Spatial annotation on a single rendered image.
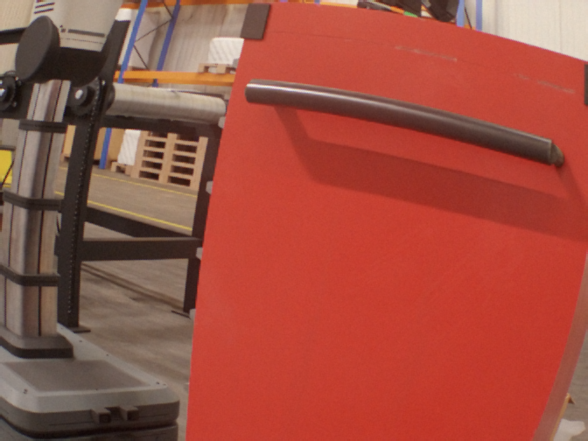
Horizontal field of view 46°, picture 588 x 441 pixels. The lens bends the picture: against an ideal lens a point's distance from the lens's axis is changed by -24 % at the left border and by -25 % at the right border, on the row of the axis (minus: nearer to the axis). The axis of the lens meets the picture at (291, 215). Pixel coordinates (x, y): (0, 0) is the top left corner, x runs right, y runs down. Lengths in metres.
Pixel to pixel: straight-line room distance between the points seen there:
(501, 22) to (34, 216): 10.52
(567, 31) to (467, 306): 10.79
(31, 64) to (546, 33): 10.42
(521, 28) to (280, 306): 10.84
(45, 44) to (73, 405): 0.73
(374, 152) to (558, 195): 0.23
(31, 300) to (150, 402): 0.33
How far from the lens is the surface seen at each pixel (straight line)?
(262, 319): 0.93
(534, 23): 11.64
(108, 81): 2.81
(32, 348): 1.61
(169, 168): 11.45
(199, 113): 3.37
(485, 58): 0.85
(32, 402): 1.38
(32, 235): 1.61
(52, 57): 1.55
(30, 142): 1.61
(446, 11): 1.18
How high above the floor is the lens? 0.77
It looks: 5 degrees down
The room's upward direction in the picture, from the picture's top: 10 degrees clockwise
